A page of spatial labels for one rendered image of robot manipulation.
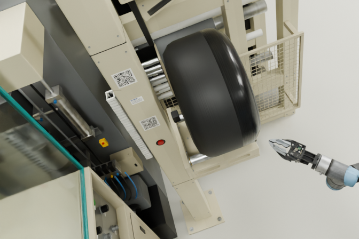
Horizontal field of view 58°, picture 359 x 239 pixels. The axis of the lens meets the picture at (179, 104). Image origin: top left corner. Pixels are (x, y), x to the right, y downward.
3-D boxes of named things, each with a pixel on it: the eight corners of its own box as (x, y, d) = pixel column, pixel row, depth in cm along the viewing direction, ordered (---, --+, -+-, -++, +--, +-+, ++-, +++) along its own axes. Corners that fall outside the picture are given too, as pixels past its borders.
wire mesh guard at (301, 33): (184, 151, 237) (154, 89, 184) (183, 149, 238) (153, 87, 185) (300, 107, 235) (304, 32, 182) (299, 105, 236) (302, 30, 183)
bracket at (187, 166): (189, 178, 161) (185, 168, 154) (170, 118, 187) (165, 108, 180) (195, 175, 161) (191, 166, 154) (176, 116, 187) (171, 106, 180)
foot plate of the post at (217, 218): (189, 235, 229) (188, 234, 227) (179, 200, 246) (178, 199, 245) (225, 222, 228) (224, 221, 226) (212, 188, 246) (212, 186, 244)
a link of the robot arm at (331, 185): (354, 185, 141) (361, 179, 132) (329, 194, 141) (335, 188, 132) (345, 169, 145) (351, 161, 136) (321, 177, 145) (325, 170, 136)
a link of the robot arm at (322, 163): (330, 159, 136) (322, 177, 135) (319, 154, 138) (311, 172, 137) (333, 157, 129) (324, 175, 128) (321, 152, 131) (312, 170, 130)
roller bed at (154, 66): (143, 108, 191) (125, 73, 168) (139, 90, 201) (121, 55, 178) (175, 95, 190) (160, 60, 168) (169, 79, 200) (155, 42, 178)
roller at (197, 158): (189, 164, 164) (190, 167, 159) (186, 156, 163) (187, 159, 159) (255, 140, 163) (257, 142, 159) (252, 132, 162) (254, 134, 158)
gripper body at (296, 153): (292, 138, 135) (322, 151, 130) (292, 142, 142) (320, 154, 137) (285, 155, 134) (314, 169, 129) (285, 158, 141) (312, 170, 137)
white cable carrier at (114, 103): (146, 159, 162) (106, 100, 126) (144, 151, 165) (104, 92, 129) (155, 156, 162) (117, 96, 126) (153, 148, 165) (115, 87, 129)
